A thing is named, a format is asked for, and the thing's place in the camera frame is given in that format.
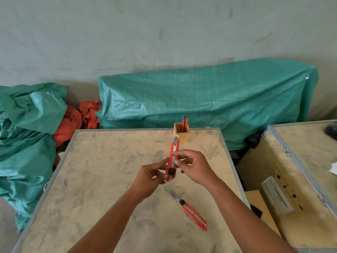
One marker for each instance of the orange cloth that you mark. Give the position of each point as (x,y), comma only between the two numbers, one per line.
(76,121)

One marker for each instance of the person's left thumb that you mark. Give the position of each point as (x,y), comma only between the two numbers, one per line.
(158,163)

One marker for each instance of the brown cardboard piece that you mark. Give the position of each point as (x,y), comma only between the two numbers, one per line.
(262,210)

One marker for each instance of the crumpled green tarpaulin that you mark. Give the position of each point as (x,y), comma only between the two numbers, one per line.
(29,144)

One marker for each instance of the green tarpaulin cover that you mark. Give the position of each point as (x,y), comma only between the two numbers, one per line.
(210,102)

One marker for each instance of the white paper sheet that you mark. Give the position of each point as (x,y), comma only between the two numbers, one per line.
(333,168)

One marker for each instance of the person's left hand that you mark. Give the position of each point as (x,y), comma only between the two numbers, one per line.
(146,181)

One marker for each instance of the small wooden box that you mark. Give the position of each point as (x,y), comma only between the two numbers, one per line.
(181,133)

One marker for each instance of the black object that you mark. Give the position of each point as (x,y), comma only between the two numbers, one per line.
(331,131)

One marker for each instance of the black plastic bag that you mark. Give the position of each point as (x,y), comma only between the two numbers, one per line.
(254,140)

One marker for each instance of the person's right forearm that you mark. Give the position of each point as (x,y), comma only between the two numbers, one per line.
(247,221)

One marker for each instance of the person's left forearm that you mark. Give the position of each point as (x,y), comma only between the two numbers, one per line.
(110,223)

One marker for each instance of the red utility knife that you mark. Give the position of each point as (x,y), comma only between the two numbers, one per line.
(172,160)
(184,123)
(193,213)

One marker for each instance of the white paper label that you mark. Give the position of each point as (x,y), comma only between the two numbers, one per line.
(276,194)

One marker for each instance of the wooden crate with metal edges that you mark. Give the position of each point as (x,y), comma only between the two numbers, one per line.
(294,187)

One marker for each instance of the person's right hand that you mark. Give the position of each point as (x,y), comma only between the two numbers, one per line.
(196,168)

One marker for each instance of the person's right thumb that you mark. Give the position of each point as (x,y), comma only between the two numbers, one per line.
(181,162)

